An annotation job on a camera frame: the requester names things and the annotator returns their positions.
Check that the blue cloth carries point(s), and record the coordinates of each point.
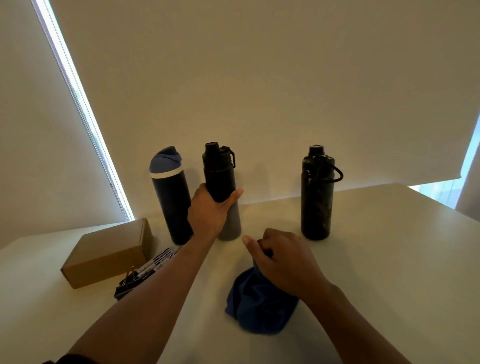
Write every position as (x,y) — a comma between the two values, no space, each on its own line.
(258,303)

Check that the person's left hand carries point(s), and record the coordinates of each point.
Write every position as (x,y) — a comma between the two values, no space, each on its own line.
(206,217)

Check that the person's left forearm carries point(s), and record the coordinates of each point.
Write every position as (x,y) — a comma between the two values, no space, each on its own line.
(142,318)

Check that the black binder clip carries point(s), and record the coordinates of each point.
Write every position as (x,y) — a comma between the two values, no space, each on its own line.
(127,287)

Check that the black white striped marker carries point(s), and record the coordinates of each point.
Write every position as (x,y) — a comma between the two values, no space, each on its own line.
(155,268)
(165,258)

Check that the black grey gradient bottle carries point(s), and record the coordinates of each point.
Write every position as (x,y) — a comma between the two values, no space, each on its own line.
(219,176)

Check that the navy bottle with blue lid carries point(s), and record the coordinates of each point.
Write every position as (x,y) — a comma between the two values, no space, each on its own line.
(170,195)

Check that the person's right forearm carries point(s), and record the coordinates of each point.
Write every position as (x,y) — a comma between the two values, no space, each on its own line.
(352,330)

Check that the person's right hand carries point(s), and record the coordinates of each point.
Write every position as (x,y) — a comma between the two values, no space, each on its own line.
(288,266)

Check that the brown paper box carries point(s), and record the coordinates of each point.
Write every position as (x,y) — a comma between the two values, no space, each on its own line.
(105,251)

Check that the barcode label black marker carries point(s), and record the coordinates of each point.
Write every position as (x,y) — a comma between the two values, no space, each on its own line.
(159,255)

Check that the bright side window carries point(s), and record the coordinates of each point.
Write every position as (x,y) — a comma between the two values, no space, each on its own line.
(446,191)

